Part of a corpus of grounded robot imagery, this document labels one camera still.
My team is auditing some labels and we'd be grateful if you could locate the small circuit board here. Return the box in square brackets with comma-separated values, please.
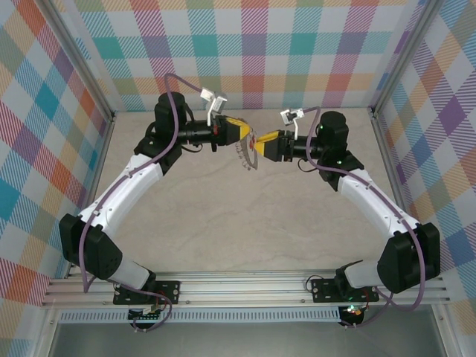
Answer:
[340, 304, 367, 324]
[128, 306, 163, 323]

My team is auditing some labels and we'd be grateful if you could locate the grey metal sheet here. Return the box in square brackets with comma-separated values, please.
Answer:
[48, 322, 447, 357]

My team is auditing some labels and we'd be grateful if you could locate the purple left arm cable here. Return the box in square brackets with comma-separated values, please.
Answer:
[81, 72, 205, 334]

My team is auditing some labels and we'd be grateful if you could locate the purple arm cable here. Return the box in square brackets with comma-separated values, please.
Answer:
[303, 106, 428, 332]
[81, 72, 205, 334]

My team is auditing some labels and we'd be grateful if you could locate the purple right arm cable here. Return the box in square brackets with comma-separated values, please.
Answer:
[303, 106, 428, 332]

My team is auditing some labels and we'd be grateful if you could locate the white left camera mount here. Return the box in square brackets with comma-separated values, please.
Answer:
[200, 87, 224, 127]

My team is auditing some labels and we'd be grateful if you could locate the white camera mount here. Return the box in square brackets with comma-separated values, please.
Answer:
[288, 109, 309, 142]
[200, 87, 224, 127]

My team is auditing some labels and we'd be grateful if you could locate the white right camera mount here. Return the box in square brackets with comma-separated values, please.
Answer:
[288, 109, 309, 142]

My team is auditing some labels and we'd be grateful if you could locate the aluminium side rail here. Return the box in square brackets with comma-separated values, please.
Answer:
[66, 111, 117, 278]
[370, 107, 421, 228]

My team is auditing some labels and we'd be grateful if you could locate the aluminium frame post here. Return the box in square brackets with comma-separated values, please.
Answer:
[370, 0, 443, 116]
[35, 306, 62, 357]
[431, 304, 460, 357]
[43, 0, 117, 122]

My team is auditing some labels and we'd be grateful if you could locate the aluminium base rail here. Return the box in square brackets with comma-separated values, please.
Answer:
[41, 270, 453, 309]

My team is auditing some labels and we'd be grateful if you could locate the white slotted cable duct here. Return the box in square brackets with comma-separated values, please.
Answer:
[58, 306, 342, 325]

